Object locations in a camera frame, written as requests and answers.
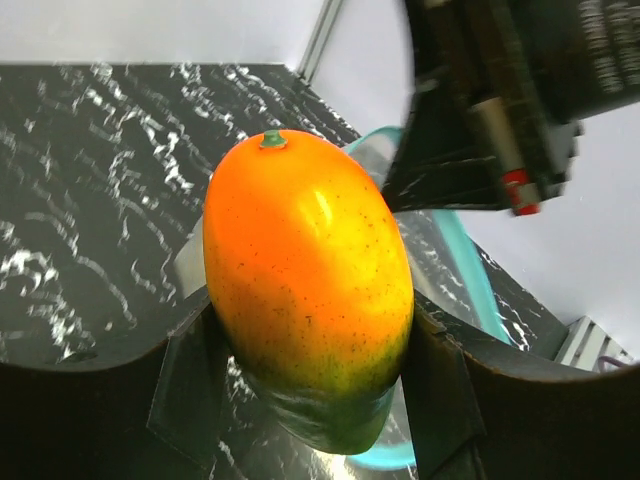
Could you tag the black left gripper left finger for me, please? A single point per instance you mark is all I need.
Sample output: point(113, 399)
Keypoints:
point(143, 409)

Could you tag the aluminium frame rail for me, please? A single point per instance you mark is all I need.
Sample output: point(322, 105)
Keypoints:
point(588, 347)

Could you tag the orange green mango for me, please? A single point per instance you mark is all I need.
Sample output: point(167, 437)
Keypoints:
point(308, 273)

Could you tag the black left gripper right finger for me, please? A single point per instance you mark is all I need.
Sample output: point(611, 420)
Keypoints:
point(481, 409)

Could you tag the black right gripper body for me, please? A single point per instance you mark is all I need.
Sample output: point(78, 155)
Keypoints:
point(500, 92)

